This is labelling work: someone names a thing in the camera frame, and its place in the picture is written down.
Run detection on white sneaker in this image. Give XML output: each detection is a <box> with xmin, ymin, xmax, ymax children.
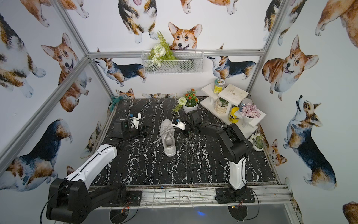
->
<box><xmin>160</xmin><ymin>119</ymin><xmax>177</xmax><ymax>157</ymax></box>

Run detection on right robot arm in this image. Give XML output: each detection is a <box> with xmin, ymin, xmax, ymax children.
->
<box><xmin>184</xmin><ymin>111</ymin><xmax>250</xmax><ymax>197</ymax></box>

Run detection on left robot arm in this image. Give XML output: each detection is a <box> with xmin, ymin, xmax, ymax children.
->
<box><xmin>40</xmin><ymin>113</ymin><xmax>152</xmax><ymax>224</ymax></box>

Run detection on white pot orange flowers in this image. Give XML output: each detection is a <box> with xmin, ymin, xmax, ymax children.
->
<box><xmin>172</xmin><ymin>88</ymin><xmax>199</xmax><ymax>113</ymax></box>

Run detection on cream bumpy pot plant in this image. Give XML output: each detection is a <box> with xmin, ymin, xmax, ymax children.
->
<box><xmin>214</xmin><ymin>98</ymin><xmax>228</xmax><ymax>114</ymax></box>

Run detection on white stepped shelf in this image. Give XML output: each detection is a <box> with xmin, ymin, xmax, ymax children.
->
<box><xmin>200</xmin><ymin>82</ymin><xmax>267</xmax><ymax>138</ymax></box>

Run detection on yellow round container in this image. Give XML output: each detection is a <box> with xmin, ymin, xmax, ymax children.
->
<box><xmin>228</xmin><ymin>107</ymin><xmax>240</xmax><ymax>124</ymax></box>

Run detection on teal cloth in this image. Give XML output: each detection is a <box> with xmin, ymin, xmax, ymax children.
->
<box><xmin>109</xmin><ymin>96</ymin><xmax>123</xmax><ymax>112</ymax></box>

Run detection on clear jar yellow label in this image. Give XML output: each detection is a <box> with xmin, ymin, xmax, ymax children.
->
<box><xmin>213</xmin><ymin>78</ymin><xmax>226</xmax><ymax>95</ymax></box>

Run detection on blue white can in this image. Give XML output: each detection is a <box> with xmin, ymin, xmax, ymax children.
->
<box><xmin>240</xmin><ymin>98</ymin><xmax>253</xmax><ymax>111</ymax></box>

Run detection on pink flowers white pot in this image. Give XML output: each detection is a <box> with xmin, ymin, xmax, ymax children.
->
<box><xmin>240</xmin><ymin>104</ymin><xmax>261</xmax><ymax>123</ymax></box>

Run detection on small white flower pot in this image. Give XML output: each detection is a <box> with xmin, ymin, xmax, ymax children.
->
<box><xmin>249</xmin><ymin>133</ymin><xmax>264</xmax><ymax>152</ymax></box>

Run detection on white green artificial flowers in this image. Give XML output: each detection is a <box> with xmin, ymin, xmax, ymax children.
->
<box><xmin>148</xmin><ymin>31</ymin><xmax>177</xmax><ymax>66</ymax></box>

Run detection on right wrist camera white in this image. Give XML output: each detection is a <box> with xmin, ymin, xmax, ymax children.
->
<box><xmin>171</xmin><ymin>119</ymin><xmax>186</xmax><ymax>131</ymax></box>

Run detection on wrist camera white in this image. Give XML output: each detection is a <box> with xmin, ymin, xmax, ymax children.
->
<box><xmin>129</xmin><ymin>113</ymin><xmax>142</xmax><ymax>129</ymax></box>
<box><xmin>171</xmin><ymin>119</ymin><xmax>186</xmax><ymax>131</ymax></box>

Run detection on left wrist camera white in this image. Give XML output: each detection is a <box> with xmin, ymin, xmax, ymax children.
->
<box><xmin>129</xmin><ymin>113</ymin><xmax>142</xmax><ymax>129</ymax></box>

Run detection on white wire basket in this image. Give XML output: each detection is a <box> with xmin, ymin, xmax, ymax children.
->
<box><xmin>141</xmin><ymin>50</ymin><xmax>204</xmax><ymax>74</ymax></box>

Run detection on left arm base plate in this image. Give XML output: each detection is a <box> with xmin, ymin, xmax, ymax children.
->
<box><xmin>102</xmin><ymin>190</ymin><xmax>143</xmax><ymax>207</ymax></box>

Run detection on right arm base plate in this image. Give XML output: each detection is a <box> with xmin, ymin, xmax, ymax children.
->
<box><xmin>215</xmin><ymin>187</ymin><xmax>255</xmax><ymax>204</ymax></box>

